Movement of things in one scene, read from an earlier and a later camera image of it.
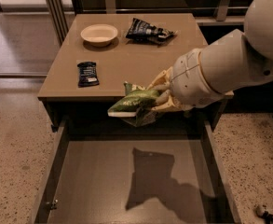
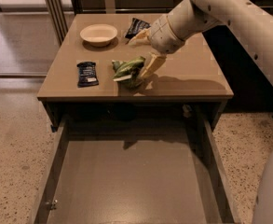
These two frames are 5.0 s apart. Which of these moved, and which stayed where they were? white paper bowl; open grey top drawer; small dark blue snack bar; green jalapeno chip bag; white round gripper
Moved: green jalapeno chip bag; white round gripper
Stayed: open grey top drawer; white paper bowl; small dark blue snack bar
